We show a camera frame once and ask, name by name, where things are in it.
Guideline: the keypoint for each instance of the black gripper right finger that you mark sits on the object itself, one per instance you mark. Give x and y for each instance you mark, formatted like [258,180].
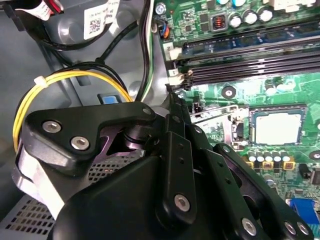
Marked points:
[225,187]

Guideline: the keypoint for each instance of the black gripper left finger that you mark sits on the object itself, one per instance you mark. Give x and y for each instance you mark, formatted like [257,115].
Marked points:
[75,120]

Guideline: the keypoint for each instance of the silver CPU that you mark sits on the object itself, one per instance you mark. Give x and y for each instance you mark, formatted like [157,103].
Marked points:
[277,128]

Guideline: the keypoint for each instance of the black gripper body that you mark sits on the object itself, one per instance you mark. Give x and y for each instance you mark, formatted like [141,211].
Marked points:
[112,205]

